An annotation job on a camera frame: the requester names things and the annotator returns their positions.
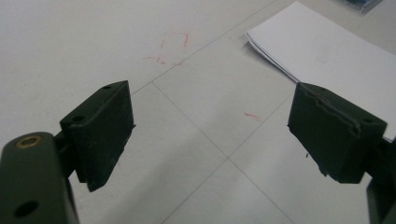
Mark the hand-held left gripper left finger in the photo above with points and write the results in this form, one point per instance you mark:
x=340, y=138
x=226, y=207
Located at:
x=99, y=133

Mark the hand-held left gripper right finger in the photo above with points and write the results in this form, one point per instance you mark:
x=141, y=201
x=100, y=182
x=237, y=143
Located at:
x=333, y=137

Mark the blue ink pad box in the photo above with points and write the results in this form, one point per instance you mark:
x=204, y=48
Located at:
x=358, y=3

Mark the white paper sheets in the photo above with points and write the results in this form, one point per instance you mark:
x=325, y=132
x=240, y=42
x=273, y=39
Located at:
x=330, y=46

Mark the white table cover sheet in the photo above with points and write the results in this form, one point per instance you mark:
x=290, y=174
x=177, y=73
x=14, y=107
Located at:
x=199, y=124

